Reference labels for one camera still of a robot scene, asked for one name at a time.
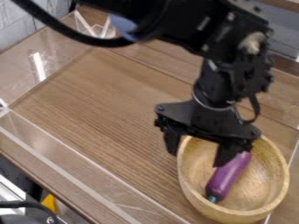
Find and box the brown wooden bowl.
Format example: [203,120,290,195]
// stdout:
[178,136,290,224]

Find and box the purple toy eggplant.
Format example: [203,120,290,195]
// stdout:
[206,151,251,203]

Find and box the black device with yellow label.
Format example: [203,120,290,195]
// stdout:
[0,192,80,224]

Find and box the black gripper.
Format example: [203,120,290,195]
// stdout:
[154,95,262,167]

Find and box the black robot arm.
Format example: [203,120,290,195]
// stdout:
[82,0,274,167]

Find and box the clear acrylic corner bracket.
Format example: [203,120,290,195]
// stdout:
[74,10,118,39]

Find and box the black cable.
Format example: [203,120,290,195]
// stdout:
[10,0,136,48]

